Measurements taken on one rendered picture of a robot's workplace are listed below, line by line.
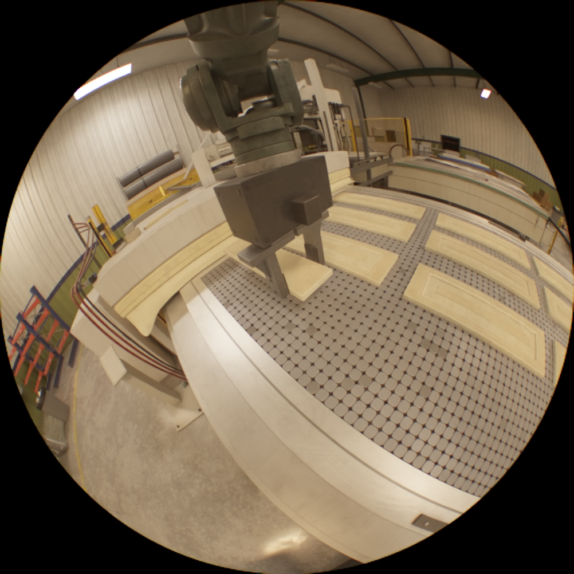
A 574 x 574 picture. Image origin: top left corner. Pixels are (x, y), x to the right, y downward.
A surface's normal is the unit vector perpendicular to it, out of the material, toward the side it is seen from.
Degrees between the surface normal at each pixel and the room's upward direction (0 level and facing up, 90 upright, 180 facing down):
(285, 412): 0
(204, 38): 67
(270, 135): 90
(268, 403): 0
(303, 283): 0
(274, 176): 90
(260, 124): 90
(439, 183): 90
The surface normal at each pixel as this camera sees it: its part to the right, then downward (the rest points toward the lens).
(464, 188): -0.71, 0.59
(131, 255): 0.66, 0.39
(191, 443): -0.24, -0.70
